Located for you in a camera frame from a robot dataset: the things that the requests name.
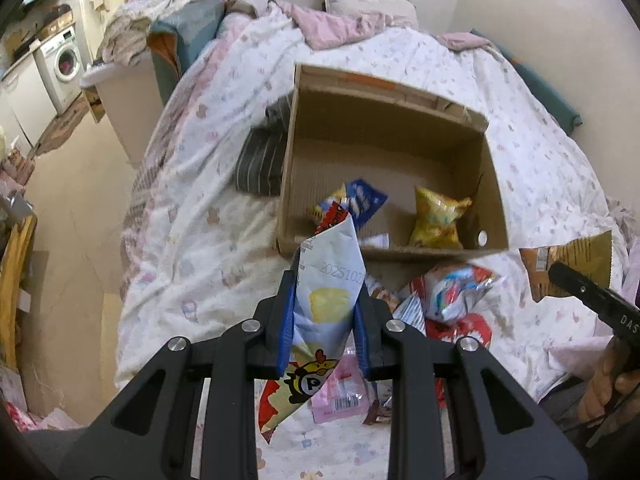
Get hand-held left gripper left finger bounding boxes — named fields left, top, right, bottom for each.
left=57, top=270, right=301, bottom=480

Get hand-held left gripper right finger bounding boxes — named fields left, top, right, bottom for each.
left=350, top=280, right=588, bottom=480

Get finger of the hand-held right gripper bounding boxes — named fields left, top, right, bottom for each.
left=547, top=262, right=622, bottom=314

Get brown and yellow snack packet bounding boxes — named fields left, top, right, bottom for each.
left=519, top=230, right=614, bottom=303

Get pink snack packet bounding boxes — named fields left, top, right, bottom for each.
left=311, top=354, right=372, bottom=424

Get white chick print chips bag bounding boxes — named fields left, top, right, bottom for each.
left=257, top=200, right=367, bottom=445

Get red snack bag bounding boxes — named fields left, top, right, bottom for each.
left=424, top=311, right=495, bottom=352

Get colourful foil snack packet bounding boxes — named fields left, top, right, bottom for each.
left=410, top=264, right=502, bottom=323

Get blue cartoon snack packet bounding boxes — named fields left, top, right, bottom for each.
left=344, top=178, right=389, bottom=225

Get cardboard box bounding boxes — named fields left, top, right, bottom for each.
left=275, top=62, right=510, bottom=263

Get person's right hand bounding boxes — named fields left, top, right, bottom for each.
left=579, top=335, right=640, bottom=429

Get orange striped snack packet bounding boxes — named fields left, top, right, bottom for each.
left=366, top=277, right=402, bottom=313

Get dark striped cloth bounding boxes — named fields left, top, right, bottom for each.
left=235, top=95, right=292, bottom=197

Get teal pillow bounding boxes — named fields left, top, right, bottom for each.
left=470, top=30, right=583, bottom=133

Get person's grey trouser leg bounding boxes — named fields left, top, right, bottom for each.
left=15, top=422, right=101, bottom=480

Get yellow wooden chair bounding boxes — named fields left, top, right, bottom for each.
left=0, top=210, right=38, bottom=371

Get white bedside cabinet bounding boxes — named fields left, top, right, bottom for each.
left=80, top=52, right=168, bottom=168

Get pink printed plastic bag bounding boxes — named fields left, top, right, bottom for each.
left=0, top=400, right=81, bottom=433

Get brown floor rug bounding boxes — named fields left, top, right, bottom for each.
left=32, top=92, right=93, bottom=156

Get pink blanket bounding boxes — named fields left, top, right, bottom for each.
left=272, top=0, right=493, bottom=51

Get grey-blue cushion with orange lining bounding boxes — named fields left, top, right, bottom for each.
left=147, top=0, right=226, bottom=106

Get pile of light clothes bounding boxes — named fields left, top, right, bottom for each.
left=97, top=0, right=171, bottom=66

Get grey pillow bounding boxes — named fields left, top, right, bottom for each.
left=322, top=0, right=418, bottom=28

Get white washing machine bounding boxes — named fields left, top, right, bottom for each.
left=34, top=27, right=83, bottom=113

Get white kitchen cabinets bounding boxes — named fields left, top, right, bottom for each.
left=0, top=50, right=58, bottom=148

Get grey metal bracket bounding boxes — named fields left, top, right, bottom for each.
left=0, top=192, right=33, bottom=226

